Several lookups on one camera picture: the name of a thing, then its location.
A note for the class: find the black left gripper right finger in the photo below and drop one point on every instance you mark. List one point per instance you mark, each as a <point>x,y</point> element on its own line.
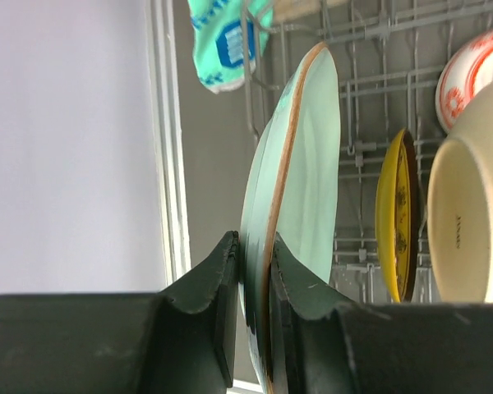
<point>323,342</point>

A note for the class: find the mint green flower plate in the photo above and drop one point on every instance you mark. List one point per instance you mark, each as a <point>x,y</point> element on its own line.
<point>292,191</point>

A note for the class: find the white orange patterned bowl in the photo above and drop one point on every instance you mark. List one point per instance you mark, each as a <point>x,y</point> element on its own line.
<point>468,71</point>

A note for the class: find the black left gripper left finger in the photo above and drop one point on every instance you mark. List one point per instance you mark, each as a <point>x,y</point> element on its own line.
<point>179,340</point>

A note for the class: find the wooden stand tray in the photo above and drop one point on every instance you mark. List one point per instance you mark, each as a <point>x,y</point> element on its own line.
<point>286,11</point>

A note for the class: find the grey wire dish rack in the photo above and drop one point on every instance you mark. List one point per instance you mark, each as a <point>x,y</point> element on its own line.
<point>389,56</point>

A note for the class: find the beige bird plate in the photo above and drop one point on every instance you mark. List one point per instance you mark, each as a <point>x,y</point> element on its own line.
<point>460,206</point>

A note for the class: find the mint green blue sock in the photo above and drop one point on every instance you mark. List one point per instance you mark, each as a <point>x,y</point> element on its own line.
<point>217,52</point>

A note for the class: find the yellow patterned small plate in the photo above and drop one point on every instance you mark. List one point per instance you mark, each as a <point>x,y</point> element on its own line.
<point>398,218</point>

